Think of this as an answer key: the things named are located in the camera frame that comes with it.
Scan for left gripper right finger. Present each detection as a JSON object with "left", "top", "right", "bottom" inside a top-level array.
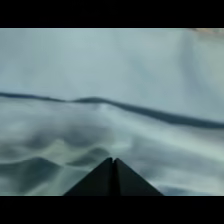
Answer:
[{"left": 113, "top": 157, "right": 165, "bottom": 197}]

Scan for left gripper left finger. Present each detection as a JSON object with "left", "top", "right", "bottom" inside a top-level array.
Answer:
[{"left": 63, "top": 156, "right": 115, "bottom": 197}]

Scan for pale green garment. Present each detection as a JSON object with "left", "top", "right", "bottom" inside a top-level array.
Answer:
[{"left": 0, "top": 28, "right": 224, "bottom": 197}]

